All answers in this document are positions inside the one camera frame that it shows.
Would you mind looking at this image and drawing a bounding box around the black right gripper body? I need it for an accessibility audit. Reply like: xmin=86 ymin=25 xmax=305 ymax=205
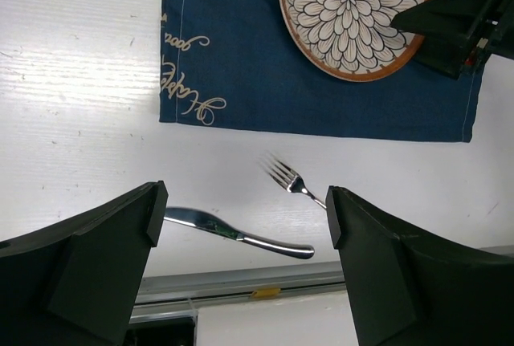
xmin=461 ymin=0 xmax=513 ymax=74

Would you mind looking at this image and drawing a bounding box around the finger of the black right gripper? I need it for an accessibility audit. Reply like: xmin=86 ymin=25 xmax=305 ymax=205
xmin=391 ymin=0 xmax=471 ymax=37
xmin=417 ymin=36 xmax=474 ymax=79

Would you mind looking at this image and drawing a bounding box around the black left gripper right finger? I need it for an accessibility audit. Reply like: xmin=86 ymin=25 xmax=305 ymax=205
xmin=325 ymin=186 xmax=513 ymax=345

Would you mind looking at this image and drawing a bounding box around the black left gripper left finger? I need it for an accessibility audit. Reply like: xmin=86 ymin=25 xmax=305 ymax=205
xmin=1 ymin=181 xmax=168 ymax=345

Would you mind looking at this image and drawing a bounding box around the patterned ceramic plate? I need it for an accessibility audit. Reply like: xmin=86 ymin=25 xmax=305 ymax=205
xmin=279 ymin=0 xmax=427 ymax=82

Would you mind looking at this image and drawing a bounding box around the silver table knife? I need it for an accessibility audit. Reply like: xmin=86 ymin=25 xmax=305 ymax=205
xmin=164 ymin=206 xmax=315 ymax=260

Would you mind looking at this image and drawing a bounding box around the silver fork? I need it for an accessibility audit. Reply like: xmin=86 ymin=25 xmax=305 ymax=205
xmin=259 ymin=153 xmax=326 ymax=210

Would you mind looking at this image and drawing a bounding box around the blue fish placemat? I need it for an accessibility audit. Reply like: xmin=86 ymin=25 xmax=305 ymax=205
xmin=159 ymin=0 xmax=483 ymax=142

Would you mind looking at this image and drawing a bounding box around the front aluminium rail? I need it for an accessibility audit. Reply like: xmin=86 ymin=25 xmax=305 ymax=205
xmin=129 ymin=262 xmax=345 ymax=326

